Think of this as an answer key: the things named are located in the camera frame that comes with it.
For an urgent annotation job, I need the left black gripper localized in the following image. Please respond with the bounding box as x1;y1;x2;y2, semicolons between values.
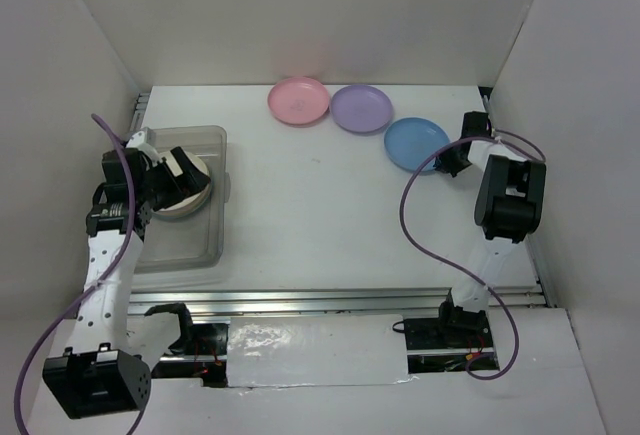
138;147;211;212

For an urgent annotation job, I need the purple cable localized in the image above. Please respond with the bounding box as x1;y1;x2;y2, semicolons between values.
12;113;149;435
400;127;547;382

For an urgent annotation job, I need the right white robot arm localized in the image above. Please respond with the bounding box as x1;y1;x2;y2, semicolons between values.
385;111;546;347

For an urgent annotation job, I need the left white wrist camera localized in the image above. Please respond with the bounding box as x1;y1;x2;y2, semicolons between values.
125;127;162;165

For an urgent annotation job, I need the aluminium front rail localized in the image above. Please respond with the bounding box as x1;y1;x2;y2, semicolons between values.
127;287;546;317

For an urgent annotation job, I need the pink plastic plate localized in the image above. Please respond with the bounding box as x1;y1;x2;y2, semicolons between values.
267;77;331;126

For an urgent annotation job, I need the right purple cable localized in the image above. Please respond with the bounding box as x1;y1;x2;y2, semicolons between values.
400;127;547;382

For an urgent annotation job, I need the blue plastic plate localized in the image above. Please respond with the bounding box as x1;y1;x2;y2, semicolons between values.
384;117;450;172

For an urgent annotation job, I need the clear plastic bin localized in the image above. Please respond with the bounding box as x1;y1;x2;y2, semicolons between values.
135;125;231;274

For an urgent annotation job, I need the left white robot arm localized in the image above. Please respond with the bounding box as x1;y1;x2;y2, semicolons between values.
42;147;211;420

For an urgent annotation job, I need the aluminium right side rail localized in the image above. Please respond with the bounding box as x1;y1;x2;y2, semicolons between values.
479;85;557;309

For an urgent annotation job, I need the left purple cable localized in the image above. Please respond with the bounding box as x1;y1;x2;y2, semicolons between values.
12;113;149;435

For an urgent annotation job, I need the aluminium rail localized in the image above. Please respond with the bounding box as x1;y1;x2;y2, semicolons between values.
479;85;557;309
127;287;546;317

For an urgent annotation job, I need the white foil-edged board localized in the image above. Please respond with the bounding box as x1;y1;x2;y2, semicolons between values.
226;314;411;388

